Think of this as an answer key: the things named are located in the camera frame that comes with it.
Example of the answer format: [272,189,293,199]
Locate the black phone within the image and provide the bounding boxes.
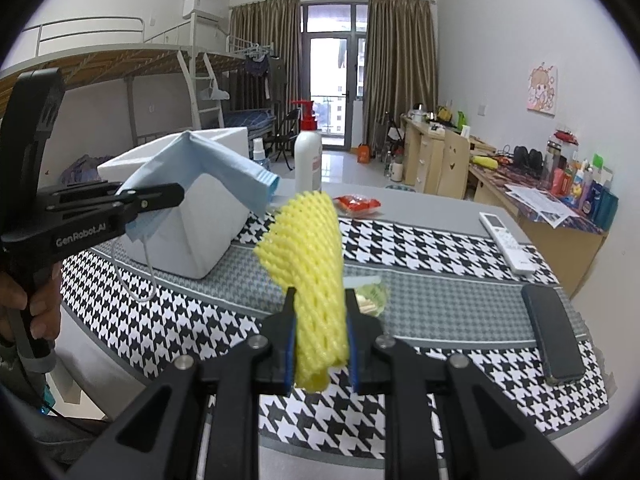
[521,284,587,386]

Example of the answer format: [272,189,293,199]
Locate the yellow foam net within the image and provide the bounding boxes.
[254,191,349,393]

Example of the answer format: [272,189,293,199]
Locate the blue checked quilt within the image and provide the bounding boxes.
[62,155,108,186]

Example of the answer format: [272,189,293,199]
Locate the wooden chair with smile cutout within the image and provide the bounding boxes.
[442,130,471,198]

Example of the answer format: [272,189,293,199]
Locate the dark hanging clothes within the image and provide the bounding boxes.
[244,45,283,96]

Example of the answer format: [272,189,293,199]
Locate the glass balcony door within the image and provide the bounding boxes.
[300,2,371,151]

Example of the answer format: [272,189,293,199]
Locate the wooden desk with drawers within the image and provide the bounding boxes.
[400,114,473,196]

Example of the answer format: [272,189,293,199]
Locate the brown curtain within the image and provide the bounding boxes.
[229,0,301,158]
[362,0,440,148]

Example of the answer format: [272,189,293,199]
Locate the red snack packet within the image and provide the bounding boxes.
[332,195,382,217]

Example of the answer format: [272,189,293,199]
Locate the blue face mask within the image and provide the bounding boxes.
[112,130,281,303]

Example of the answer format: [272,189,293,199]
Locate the person's left hand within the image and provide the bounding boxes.
[0,270,62,343]

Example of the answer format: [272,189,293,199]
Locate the blue checked mattress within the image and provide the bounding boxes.
[222,109,276,128]

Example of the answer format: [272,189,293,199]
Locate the houndstooth tablecloth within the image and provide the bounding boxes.
[60,210,611,436]

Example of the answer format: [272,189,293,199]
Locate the printed paper sheets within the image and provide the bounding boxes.
[505,183,581,226]

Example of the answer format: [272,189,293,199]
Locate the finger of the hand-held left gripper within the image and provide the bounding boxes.
[117,183,186,221]

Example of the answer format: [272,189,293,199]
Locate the blue spray bottle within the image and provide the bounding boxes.
[250,137,273,171]

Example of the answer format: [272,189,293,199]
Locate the cartoon wall poster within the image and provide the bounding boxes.
[526,62,560,117]

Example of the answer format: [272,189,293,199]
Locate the white lotion pump bottle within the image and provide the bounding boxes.
[290,100,323,193]

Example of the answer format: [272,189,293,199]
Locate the green printed plastic packet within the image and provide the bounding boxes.
[350,280,390,318]

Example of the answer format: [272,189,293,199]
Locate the white air conditioner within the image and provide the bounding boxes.
[182,0,223,23]

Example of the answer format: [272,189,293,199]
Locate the white foam box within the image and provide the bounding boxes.
[97,127,251,280]

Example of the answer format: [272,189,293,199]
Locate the black folding chair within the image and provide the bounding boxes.
[270,100,301,168]

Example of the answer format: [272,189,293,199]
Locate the grey metal bunk bed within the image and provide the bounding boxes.
[0,16,226,161]
[220,35,286,146]

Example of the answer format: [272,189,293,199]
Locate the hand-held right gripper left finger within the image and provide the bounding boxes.
[65,287,301,480]

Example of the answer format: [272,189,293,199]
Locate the group of toiletry bottles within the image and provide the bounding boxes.
[542,130,621,233]

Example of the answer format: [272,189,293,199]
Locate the black headphones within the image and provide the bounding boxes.
[512,145,543,171]

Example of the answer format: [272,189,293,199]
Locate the white remote control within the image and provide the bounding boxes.
[479,211,536,276]

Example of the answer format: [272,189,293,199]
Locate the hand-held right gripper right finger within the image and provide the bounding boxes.
[345,287,581,480]

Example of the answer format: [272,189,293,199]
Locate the white bed ladder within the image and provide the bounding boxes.
[177,47,226,131]

